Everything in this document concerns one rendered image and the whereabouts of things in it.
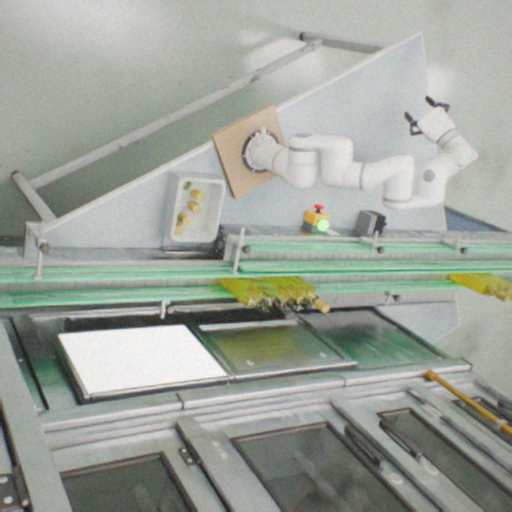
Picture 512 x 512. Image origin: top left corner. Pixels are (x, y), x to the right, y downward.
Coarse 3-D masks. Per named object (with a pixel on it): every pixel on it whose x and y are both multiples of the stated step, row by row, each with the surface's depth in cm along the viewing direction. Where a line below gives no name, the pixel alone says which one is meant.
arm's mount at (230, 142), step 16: (256, 112) 212; (272, 112) 214; (224, 128) 208; (240, 128) 210; (256, 128) 213; (272, 128) 216; (224, 144) 209; (240, 144) 212; (224, 160) 211; (240, 160) 215; (240, 176) 217; (256, 176) 220; (272, 176) 224; (240, 192) 219
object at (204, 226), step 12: (180, 180) 199; (192, 180) 200; (204, 180) 203; (216, 180) 205; (180, 192) 200; (204, 192) 213; (216, 192) 211; (180, 204) 210; (204, 204) 214; (216, 204) 211; (192, 216) 214; (204, 216) 216; (216, 216) 211; (192, 228) 215; (204, 228) 217; (216, 228) 212; (180, 240) 207; (192, 240) 209; (204, 240) 211
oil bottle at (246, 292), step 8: (224, 280) 214; (232, 280) 209; (240, 280) 208; (232, 288) 209; (240, 288) 205; (248, 288) 203; (256, 288) 204; (240, 296) 205; (248, 296) 200; (256, 296) 200; (248, 304) 201
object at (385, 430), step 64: (64, 320) 195; (128, 320) 205; (192, 320) 215; (320, 320) 238; (384, 320) 251; (64, 384) 164; (256, 384) 176; (320, 384) 185; (384, 384) 197; (64, 448) 142; (128, 448) 146; (192, 448) 149; (256, 448) 156; (320, 448) 162; (384, 448) 164; (448, 448) 175
